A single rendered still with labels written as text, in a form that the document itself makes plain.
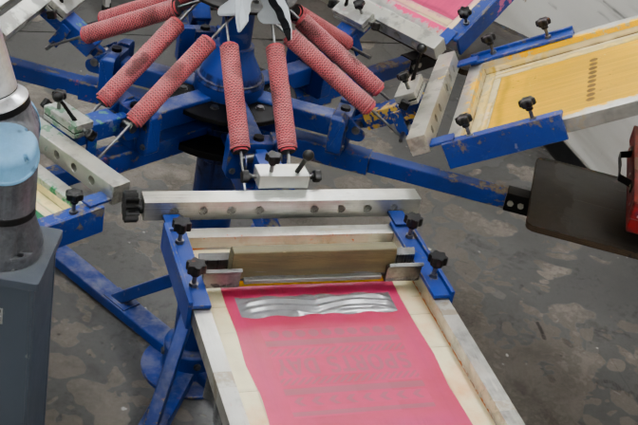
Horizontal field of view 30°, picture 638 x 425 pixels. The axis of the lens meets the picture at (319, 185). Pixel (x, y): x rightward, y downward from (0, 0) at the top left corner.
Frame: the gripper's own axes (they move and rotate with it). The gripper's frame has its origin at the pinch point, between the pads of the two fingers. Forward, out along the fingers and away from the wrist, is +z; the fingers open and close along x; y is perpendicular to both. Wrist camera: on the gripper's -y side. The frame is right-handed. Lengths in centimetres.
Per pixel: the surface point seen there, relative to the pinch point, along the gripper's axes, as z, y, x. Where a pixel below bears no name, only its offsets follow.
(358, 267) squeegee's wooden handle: 40, 28, -66
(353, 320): 51, 27, -58
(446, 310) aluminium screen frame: 53, 11, -71
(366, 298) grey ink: 47, 27, -66
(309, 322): 50, 34, -51
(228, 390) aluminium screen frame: 59, 34, -18
